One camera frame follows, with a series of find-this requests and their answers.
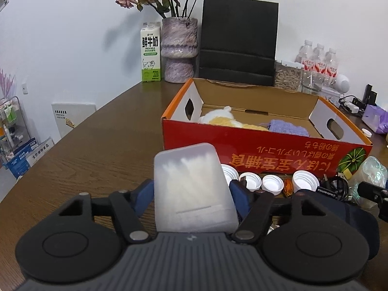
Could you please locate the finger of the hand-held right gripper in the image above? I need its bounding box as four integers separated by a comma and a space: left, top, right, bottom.
358, 181, 388, 219

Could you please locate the yellow white plush toy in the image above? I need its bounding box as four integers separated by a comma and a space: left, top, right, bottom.
198, 106, 269, 132

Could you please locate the black paper bag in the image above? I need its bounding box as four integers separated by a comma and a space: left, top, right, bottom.
198, 0, 279, 87

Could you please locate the red label water bottle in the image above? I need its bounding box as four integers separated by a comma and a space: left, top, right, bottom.
324, 48, 339, 87
295, 39, 315, 93
312, 43, 327, 94

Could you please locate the white bottle cap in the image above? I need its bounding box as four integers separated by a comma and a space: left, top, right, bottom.
292, 170, 320, 193
238, 172, 262, 192
221, 164, 240, 186
262, 174, 285, 195

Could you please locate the wooden desktop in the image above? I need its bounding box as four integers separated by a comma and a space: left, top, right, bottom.
0, 80, 388, 291

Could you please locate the white book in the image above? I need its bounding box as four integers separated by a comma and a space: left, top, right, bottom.
51, 102, 97, 138

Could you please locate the translucent cotton swab box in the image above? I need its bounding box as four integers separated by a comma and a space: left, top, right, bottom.
154, 142, 239, 234

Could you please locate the black cable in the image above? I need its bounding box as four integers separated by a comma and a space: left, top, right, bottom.
315, 174, 354, 202

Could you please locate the red cardboard box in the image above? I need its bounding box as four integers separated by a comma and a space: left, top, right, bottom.
161, 78, 373, 195

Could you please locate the purple knitted cloth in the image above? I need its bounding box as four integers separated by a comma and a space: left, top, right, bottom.
259, 119, 310, 136

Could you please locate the wire rack with items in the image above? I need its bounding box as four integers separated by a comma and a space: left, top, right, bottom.
0, 95, 32, 170

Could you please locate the purple marbled vase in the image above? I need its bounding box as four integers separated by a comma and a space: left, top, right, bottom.
160, 17, 199, 84

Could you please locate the navy blue pouch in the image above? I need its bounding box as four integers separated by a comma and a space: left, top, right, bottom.
299, 189, 381, 262

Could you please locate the purple tissue pack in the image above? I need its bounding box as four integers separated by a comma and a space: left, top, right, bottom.
362, 104, 388, 135

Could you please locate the clear jar of seeds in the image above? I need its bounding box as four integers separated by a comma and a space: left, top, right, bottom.
274, 60, 304, 92

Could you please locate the iridescent plastic bag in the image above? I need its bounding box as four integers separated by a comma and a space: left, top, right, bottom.
347, 156, 388, 210

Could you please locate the green white milk carton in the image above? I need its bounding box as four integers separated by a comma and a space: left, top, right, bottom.
140, 22, 163, 83

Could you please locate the black charger stand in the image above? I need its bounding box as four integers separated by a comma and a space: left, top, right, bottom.
362, 84, 378, 107

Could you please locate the white labelled box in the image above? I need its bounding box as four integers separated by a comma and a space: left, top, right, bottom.
26, 137, 55, 168

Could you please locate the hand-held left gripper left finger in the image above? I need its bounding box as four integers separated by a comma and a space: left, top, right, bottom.
58, 179, 155, 244

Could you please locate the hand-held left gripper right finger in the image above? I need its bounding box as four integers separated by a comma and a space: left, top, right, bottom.
229, 179, 327, 245

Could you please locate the clear plastic box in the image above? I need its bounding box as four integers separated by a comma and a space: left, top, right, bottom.
321, 86, 343, 106

